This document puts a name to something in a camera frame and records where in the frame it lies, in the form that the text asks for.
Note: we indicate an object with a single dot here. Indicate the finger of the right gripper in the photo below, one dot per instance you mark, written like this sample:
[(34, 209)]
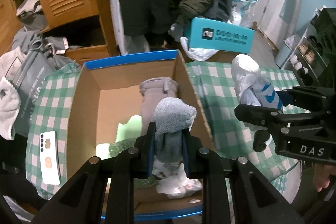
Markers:
[(267, 118), (306, 97)]

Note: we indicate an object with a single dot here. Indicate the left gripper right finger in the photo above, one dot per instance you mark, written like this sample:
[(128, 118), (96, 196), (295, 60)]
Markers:
[(234, 191)]

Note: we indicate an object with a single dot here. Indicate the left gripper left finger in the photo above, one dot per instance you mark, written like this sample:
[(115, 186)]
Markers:
[(102, 189)]

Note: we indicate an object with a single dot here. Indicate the white blue striped sock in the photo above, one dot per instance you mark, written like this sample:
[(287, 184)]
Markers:
[(252, 87)]

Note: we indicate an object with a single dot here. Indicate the light grey sock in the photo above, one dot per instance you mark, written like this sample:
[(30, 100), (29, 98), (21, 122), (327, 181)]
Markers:
[(171, 116)]

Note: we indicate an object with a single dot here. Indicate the green sparkly knit cloth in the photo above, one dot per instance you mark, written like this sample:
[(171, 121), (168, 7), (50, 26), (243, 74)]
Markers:
[(116, 148)]

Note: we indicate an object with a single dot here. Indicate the white patterned sock bundle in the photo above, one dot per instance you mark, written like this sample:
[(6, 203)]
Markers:
[(173, 181)]

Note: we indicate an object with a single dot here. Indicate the person's right hand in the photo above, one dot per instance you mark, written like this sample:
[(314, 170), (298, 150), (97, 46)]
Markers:
[(322, 175)]

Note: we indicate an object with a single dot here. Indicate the shoe rack with shoes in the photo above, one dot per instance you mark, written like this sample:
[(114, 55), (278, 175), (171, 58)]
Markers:
[(312, 56)]

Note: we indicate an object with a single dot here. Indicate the white smartphone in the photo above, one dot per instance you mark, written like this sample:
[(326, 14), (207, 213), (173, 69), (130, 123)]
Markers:
[(48, 155)]

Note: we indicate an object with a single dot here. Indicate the light green cloth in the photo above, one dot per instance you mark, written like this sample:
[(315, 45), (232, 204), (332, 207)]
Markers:
[(132, 129)]

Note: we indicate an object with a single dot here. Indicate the white plastic bag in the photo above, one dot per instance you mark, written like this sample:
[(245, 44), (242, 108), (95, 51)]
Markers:
[(196, 54)]

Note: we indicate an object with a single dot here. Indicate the cardboard box blue rim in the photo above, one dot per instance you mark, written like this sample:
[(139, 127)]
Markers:
[(107, 93)]

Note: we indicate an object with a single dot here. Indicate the teal shoe box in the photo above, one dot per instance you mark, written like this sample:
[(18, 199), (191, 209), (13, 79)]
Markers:
[(215, 35)]

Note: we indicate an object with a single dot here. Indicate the grey beige glove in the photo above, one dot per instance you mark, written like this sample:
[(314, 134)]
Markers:
[(153, 91)]

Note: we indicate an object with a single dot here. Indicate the light grey towel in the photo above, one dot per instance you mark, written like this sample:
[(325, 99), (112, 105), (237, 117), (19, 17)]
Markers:
[(10, 100)]

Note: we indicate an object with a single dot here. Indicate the grey tote bag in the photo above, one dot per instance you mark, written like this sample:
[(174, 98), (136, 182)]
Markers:
[(28, 82)]

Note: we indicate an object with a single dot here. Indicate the grey clothes pile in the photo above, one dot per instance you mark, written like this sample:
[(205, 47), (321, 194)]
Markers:
[(52, 48)]

